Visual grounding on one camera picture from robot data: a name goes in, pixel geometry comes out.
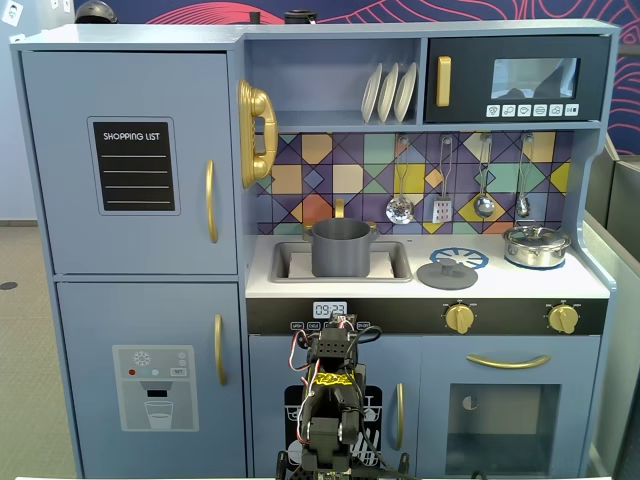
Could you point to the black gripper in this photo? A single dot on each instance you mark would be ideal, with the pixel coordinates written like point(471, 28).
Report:
point(338, 321)

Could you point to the gray lid with knob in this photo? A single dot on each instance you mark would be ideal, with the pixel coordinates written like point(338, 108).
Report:
point(440, 281)

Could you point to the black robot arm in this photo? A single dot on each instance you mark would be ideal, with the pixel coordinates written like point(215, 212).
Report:
point(325, 432)

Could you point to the shiny steel pot lid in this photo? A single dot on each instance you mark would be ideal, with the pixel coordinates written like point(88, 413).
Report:
point(535, 235)

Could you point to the blue dishwasher door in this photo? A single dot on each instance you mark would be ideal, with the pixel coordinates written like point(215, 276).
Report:
point(267, 390)

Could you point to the gray cylindrical pot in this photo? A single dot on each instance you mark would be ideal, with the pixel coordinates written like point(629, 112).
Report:
point(340, 255)

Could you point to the gray toy sink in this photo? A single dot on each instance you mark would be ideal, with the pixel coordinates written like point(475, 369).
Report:
point(397, 260)

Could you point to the gold faucet knob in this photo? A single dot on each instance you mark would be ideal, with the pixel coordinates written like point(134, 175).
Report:
point(307, 231)
point(372, 227)

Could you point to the blue oven door with window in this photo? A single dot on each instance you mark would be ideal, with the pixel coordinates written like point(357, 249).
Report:
point(435, 425)

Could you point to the gold stove knob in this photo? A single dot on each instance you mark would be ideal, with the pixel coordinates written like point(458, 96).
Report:
point(563, 318)
point(460, 318)

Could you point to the gold faucet spout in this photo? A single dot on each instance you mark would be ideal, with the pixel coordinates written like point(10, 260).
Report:
point(339, 209)

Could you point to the steel skimmer spoon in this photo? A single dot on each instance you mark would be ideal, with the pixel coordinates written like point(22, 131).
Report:
point(400, 210)

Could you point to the colourful geometric tile backsplash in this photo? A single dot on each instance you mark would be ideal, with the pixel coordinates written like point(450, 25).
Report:
point(350, 175)

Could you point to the steel slotted spatula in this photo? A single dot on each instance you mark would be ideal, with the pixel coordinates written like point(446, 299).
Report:
point(443, 210)

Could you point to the black stove control panel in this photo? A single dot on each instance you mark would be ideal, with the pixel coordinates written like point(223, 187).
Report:
point(510, 317)

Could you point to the gray water dispenser panel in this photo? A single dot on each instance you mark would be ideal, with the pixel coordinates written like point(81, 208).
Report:
point(155, 410)

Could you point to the steel ladle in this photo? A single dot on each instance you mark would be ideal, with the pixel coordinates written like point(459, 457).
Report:
point(484, 206)

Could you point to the steel serving spoon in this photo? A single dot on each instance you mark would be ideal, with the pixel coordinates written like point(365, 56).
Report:
point(523, 206)

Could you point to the blue fridge door with dispenser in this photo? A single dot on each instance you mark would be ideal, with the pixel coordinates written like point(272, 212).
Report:
point(90, 325)

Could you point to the gold toy telephone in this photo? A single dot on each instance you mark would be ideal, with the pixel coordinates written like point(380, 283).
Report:
point(257, 105)

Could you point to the gray toy plate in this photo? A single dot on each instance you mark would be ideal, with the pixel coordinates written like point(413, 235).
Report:
point(387, 92)
point(370, 95)
point(406, 90)

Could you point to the black shopping list board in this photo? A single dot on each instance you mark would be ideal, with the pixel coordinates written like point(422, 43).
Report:
point(132, 165)

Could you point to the dark microwave door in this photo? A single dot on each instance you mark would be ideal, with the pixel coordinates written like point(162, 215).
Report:
point(470, 75)

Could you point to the blue toy kitchen unit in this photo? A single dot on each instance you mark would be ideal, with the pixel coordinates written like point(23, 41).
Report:
point(350, 29)

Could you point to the gray metal cabinet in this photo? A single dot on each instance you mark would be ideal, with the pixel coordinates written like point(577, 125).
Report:
point(620, 200)

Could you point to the black round container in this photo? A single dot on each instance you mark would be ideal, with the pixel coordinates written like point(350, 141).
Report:
point(300, 16)

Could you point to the blue fridge door with board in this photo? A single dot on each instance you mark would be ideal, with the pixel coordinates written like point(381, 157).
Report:
point(60, 150)

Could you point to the small black cylinder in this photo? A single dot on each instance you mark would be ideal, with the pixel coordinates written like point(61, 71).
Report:
point(254, 17)

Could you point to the black helmet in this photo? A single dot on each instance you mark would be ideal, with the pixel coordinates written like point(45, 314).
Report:
point(95, 12)

